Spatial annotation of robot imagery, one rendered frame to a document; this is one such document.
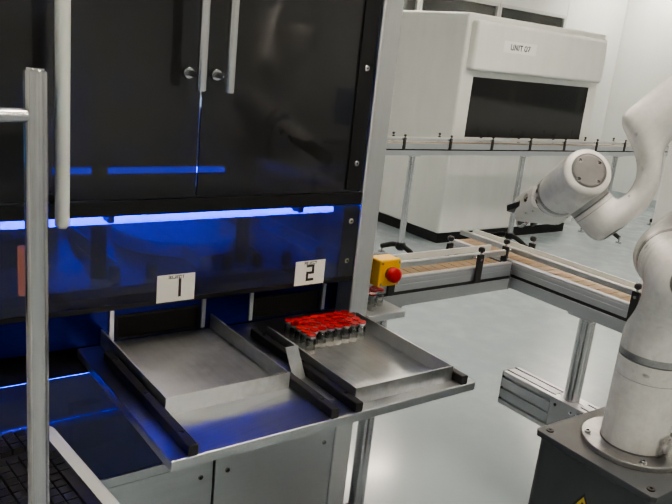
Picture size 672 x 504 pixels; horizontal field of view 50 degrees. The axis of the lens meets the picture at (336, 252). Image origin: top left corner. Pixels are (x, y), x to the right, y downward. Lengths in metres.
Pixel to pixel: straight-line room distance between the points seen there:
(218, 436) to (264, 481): 0.64
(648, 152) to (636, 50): 9.31
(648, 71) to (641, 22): 0.65
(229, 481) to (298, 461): 0.20
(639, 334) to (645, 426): 0.17
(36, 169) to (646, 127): 0.96
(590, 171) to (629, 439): 0.51
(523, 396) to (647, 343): 1.15
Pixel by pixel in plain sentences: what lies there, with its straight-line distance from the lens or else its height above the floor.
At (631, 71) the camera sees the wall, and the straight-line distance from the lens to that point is 10.64.
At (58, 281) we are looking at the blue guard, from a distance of 1.47.
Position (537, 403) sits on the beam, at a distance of 2.49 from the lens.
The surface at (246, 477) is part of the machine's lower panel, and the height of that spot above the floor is 0.50.
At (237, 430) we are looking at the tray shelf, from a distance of 1.31.
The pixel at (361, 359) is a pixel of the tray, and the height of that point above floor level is 0.88.
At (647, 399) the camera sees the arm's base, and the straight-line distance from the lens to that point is 1.45.
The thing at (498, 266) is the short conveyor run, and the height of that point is 0.93.
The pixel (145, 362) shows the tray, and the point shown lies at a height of 0.88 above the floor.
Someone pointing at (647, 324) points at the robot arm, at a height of 1.12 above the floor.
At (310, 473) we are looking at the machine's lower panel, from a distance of 2.00.
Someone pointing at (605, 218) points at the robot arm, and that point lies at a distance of 1.34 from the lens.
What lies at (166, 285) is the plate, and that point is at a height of 1.03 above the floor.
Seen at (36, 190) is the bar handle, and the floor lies 1.35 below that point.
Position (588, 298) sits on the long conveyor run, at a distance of 2.27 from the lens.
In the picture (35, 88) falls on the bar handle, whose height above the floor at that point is 1.46.
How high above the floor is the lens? 1.53
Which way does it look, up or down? 15 degrees down
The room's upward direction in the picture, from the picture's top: 6 degrees clockwise
